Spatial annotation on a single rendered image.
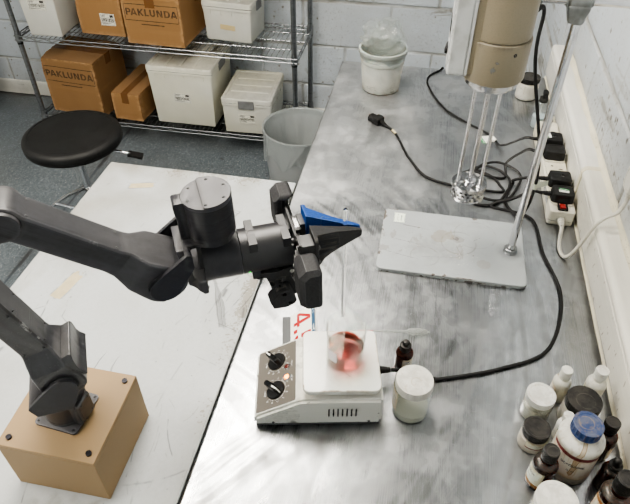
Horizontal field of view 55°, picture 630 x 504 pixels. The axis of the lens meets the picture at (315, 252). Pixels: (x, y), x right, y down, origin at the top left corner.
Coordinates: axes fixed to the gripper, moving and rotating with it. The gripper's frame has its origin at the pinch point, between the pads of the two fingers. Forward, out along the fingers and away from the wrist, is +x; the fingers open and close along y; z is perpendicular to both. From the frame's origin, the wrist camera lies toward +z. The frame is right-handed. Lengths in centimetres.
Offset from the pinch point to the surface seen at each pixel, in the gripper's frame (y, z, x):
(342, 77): -112, 36, 34
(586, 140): -46, 26, 74
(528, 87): -84, 33, 81
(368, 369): 2.8, 26.4, 4.7
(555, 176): -40, 30, 63
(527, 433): 16.7, 31.3, 25.2
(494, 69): -24.4, -6.5, 33.1
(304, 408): 4.9, 29.7, -6.2
